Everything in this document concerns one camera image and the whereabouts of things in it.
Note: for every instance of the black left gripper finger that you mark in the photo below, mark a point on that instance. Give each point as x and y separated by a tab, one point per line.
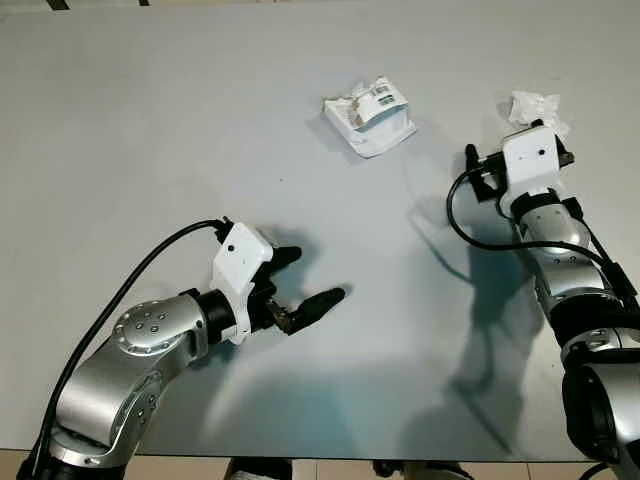
285	256
320	299

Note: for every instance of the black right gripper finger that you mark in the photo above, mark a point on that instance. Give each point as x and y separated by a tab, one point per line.
567	158
472	156

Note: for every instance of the white tissue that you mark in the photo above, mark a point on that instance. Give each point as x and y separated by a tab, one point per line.
532	105

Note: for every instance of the white plastic wrapper package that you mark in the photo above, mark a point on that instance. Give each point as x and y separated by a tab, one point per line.
368	115

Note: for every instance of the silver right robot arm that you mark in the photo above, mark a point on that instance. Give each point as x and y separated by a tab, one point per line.
565	270

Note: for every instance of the robot left leg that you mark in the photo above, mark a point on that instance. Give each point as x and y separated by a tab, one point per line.
258	470

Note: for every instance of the robot leg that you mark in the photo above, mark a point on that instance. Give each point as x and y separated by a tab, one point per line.
258	470
420	471

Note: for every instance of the robot right leg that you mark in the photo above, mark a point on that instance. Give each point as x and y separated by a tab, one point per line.
420	471

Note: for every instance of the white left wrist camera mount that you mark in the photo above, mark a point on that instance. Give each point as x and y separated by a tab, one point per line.
240	265

